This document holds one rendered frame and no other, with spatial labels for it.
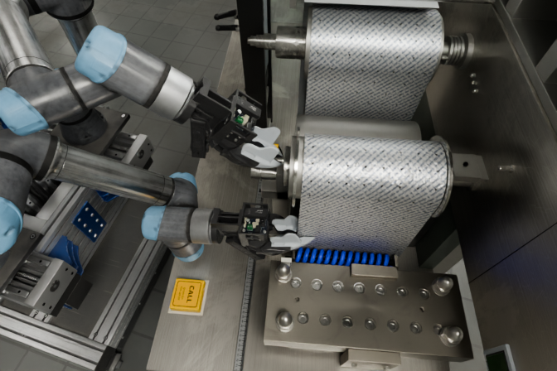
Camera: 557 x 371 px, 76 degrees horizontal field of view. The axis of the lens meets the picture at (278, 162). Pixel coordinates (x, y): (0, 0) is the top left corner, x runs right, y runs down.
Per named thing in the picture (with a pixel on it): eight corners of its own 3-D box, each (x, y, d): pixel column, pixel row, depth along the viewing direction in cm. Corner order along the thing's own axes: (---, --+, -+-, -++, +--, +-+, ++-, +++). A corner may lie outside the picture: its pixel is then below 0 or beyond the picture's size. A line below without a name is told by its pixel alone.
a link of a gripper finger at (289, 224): (315, 224, 72) (269, 223, 73) (314, 237, 77) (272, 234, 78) (315, 211, 74) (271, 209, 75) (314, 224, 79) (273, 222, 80)
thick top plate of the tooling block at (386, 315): (271, 268, 83) (270, 259, 78) (446, 282, 81) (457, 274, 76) (263, 344, 74) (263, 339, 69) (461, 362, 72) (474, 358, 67)
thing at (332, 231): (295, 246, 82) (299, 208, 67) (399, 254, 81) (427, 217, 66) (295, 248, 82) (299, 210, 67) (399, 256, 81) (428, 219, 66)
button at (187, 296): (178, 281, 89) (176, 277, 87) (205, 282, 88) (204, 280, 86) (171, 310, 85) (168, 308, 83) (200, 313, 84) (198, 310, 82)
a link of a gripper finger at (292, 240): (314, 241, 70) (268, 237, 71) (313, 252, 75) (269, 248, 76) (315, 227, 72) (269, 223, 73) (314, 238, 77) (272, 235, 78)
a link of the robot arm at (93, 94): (64, 68, 62) (60, 63, 52) (126, 44, 66) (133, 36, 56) (89, 109, 65) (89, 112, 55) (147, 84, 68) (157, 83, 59)
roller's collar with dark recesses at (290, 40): (278, 45, 78) (278, 18, 73) (305, 46, 78) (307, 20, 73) (275, 65, 74) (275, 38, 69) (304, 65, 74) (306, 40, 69)
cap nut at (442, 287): (430, 277, 76) (438, 271, 72) (448, 279, 76) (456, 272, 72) (433, 295, 74) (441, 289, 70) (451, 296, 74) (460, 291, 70)
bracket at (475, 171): (445, 157, 64) (449, 151, 63) (478, 160, 64) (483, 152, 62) (451, 180, 61) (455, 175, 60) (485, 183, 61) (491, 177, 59)
